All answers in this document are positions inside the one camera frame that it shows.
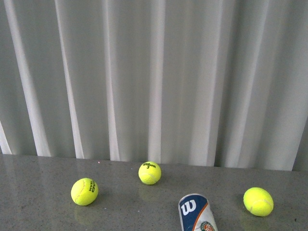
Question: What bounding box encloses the Wilson tennis ball can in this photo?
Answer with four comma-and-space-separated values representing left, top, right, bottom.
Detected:
178, 193, 218, 231

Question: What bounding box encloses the yellow Wilson 3 tennis ball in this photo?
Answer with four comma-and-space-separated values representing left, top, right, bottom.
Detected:
138, 161, 162, 185

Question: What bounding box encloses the yellow Head Team tennis ball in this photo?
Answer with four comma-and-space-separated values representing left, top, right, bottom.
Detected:
71, 178, 99, 206

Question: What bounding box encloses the plain yellow tennis ball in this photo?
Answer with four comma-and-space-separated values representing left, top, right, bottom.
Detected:
243, 187, 274, 217

